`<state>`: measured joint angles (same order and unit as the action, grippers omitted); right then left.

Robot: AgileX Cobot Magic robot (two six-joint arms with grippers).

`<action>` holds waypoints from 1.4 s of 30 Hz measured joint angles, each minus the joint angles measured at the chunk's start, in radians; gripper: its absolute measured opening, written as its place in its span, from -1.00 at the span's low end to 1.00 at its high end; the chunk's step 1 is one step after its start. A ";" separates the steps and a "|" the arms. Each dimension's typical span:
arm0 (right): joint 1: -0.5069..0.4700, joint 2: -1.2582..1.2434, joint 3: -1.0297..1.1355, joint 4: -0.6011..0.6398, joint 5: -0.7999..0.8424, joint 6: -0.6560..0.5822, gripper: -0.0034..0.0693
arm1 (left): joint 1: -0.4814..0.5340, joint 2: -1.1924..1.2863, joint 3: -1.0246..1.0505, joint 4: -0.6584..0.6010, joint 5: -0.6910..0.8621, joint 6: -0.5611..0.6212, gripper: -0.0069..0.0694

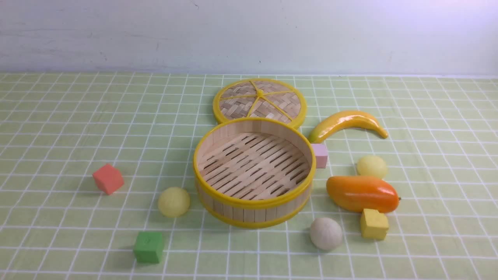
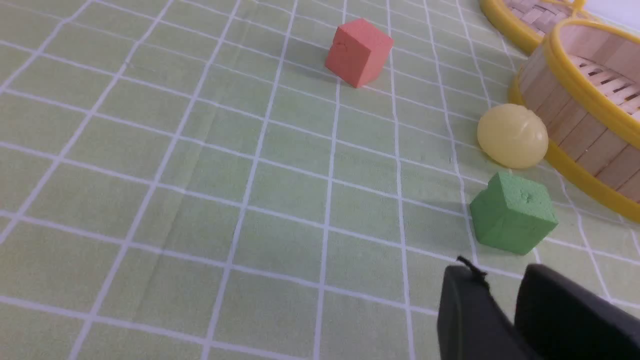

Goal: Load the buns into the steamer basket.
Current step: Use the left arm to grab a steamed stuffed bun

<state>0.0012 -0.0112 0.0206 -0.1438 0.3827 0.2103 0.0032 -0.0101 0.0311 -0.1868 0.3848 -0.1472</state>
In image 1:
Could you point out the yellow bun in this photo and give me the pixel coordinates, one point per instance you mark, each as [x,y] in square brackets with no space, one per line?
[372,166]
[173,202]

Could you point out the green checkered tablecloth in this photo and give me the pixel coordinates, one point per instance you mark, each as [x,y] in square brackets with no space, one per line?
[57,129]

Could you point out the red wooden cube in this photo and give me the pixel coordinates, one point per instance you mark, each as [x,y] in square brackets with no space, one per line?
[108,179]

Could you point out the white bun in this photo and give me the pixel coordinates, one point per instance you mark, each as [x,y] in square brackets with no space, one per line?
[326,234]

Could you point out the green wooden cube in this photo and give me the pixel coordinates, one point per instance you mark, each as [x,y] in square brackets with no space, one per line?
[149,247]

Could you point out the bamboo steamer tray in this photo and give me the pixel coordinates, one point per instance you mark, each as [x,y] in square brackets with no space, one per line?
[254,172]

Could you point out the orange toy mango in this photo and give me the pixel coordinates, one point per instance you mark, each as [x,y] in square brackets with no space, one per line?
[355,193]

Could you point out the yellow wooden cube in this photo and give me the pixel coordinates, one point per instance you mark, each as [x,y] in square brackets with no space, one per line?
[373,224]

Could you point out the pink wooden cube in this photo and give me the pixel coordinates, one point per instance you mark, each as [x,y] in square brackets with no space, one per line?
[321,154]

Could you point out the woven bamboo steamer lid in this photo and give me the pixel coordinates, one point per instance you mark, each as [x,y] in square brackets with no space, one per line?
[258,97]

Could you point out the yellow toy banana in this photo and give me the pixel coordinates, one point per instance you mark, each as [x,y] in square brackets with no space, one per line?
[345,119]

